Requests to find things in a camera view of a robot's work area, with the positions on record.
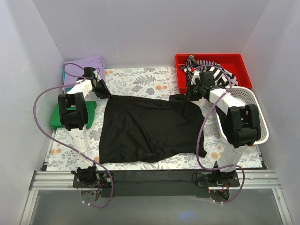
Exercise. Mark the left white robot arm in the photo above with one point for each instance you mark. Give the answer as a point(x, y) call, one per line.
point(74, 117)

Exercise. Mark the aluminium frame rail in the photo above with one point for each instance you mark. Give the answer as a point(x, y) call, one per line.
point(254, 179)

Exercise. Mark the folded green t shirt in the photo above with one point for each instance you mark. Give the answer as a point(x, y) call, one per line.
point(55, 118)

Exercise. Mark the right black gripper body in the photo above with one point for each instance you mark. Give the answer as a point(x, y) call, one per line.
point(193, 93)

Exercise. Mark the folded lilac t shirt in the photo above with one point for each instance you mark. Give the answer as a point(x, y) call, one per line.
point(76, 67)

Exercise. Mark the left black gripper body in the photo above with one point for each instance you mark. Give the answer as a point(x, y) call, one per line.
point(102, 90)

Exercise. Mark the black t shirt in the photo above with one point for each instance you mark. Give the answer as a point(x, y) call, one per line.
point(150, 130)

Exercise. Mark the black white striped shirt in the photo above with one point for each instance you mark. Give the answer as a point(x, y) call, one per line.
point(221, 76)

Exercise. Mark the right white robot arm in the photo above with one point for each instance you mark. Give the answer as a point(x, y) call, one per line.
point(240, 124)

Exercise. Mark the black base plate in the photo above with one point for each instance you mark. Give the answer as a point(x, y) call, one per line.
point(140, 183)

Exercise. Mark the floral table cloth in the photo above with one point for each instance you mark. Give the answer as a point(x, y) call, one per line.
point(156, 83)

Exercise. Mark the red plastic tray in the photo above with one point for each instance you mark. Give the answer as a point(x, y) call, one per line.
point(231, 62)

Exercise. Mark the folded teal t shirt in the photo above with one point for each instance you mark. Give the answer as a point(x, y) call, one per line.
point(66, 87)

